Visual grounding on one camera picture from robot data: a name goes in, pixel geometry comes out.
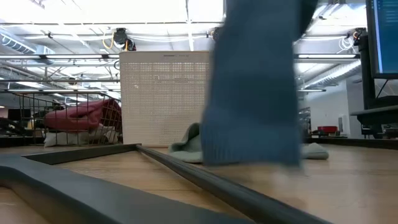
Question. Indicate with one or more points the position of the sage green cloth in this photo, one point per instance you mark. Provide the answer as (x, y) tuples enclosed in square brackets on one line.
[(186, 149)]

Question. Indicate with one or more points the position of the teal blue cloth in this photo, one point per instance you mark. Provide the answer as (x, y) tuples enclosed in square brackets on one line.
[(255, 93)]

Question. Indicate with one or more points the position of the maroon cloth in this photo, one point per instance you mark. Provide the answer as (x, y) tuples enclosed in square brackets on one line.
[(77, 118)]

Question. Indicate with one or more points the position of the light grey knit cloth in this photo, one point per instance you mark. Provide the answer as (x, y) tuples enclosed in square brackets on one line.
[(68, 138)]

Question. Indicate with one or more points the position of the white perforated plastic bin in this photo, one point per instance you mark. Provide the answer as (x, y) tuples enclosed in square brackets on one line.
[(164, 99)]

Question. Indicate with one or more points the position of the red box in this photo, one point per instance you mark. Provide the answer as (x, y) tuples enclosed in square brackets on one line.
[(327, 129)]

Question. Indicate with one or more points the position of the grey clothes hanger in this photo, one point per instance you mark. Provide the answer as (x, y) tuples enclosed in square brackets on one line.
[(77, 193)]

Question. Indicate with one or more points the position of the computer monitor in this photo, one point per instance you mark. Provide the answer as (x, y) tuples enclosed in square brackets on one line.
[(385, 37)]

